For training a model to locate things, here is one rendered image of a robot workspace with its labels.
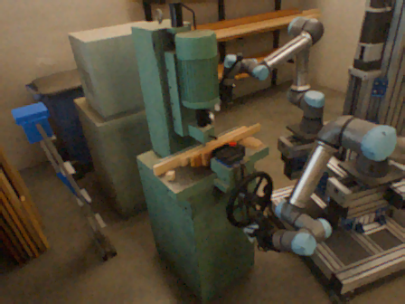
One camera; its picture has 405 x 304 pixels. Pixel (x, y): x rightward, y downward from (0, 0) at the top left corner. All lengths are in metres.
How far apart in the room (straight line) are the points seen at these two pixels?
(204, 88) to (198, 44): 0.19
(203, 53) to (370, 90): 0.88
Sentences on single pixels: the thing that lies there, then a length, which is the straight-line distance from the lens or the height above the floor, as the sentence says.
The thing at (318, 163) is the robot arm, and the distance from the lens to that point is 1.25.
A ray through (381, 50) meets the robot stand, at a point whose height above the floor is 1.34.
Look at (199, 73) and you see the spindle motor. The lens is 1.34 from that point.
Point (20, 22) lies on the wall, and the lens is 3.45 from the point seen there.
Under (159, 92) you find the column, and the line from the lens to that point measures 1.56.
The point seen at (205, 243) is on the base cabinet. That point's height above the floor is 0.49.
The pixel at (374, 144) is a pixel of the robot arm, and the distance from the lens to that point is 1.16.
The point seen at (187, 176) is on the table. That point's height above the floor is 0.90.
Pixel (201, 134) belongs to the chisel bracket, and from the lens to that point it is 1.49.
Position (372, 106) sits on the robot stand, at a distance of 1.82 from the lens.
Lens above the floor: 1.74
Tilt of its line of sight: 32 degrees down
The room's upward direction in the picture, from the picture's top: 5 degrees counter-clockwise
